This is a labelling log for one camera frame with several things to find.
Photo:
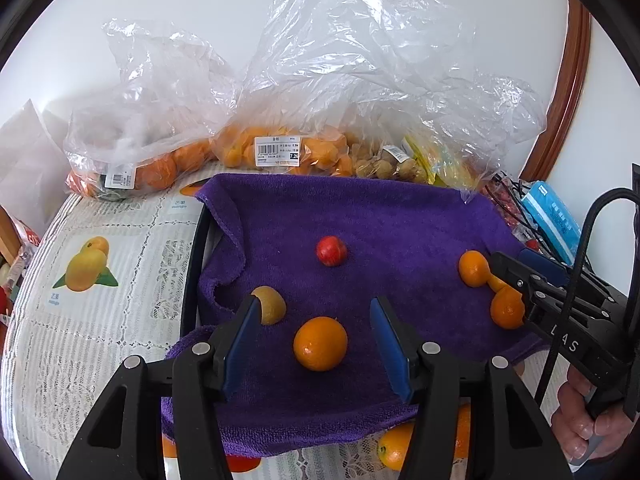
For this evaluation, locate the yellow snack bag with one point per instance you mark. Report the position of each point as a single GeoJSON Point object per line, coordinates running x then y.
{"type": "Point", "coordinates": [442, 166]}

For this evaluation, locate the oval orange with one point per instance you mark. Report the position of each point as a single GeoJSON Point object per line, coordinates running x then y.
{"type": "Point", "coordinates": [507, 309]}

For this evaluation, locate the clear bag of oranges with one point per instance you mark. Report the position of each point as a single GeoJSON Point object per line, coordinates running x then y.
{"type": "Point", "coordinates": [174, 95]}

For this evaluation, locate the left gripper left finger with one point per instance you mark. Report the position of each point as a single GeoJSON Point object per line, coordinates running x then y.
{"type": "Point", "coordinates": [121, 437]}

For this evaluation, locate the large orange with stem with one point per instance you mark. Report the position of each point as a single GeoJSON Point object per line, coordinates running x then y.
{"type": "Point", "coordinates": [474, 269]}

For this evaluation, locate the red paper bag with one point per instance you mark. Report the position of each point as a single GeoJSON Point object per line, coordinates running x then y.
{"type": "Point", "coordinates": [28, 237]}

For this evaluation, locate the purple towel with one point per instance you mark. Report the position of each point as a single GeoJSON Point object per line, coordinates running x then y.
{"type": "Point", "coordinates": [404, 241]}

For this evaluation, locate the clear bag of kumquats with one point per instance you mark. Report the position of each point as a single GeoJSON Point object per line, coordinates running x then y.
{"type": "Point", "coordinates": [335, 85]}

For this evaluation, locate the white fruit print tablecloth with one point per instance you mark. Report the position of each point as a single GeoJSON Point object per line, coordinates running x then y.
{"type": "Point", "coordinates": [62, 347]}

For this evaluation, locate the white plastic bag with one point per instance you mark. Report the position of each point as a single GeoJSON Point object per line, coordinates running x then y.
{"type": "Point", "coordinates": [33, 170]}

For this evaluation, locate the bag of red fruits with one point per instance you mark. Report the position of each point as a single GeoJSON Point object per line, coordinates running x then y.
{"type": "Point", "coordinates": [500, 192]}

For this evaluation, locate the blue tissue pack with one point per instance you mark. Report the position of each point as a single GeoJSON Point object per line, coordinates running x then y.
{"type": "Point", "coordinates": [554, 219]}

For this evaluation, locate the person's right hand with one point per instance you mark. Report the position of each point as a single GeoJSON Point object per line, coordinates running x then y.
{"type": "Point", "coordinates": [573, 427]}

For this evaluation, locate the medium orange on table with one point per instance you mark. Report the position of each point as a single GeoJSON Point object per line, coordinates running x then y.
{"type": "Point", "coordinates": [393, 446]}

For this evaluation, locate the small red apple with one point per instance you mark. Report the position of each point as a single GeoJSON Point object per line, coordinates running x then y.
{"type": "Point", "coordinates": [331, 251]}

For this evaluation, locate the brown wooden door frame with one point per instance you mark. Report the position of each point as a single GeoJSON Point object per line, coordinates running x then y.
{"type": "Point", "coordinates": [566, 96]}

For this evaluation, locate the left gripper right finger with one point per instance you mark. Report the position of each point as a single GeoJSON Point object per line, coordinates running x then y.
{"type": "Point", "coordinates": [510, 437]}

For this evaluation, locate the green kiwi fruit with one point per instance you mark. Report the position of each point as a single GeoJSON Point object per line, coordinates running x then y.
{"type": "Point", "coordinates": [272, 304]}

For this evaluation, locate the orange near towel edge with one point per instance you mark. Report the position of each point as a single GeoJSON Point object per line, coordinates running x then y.
{"type": "Point", "coordinates": [461, 449]}

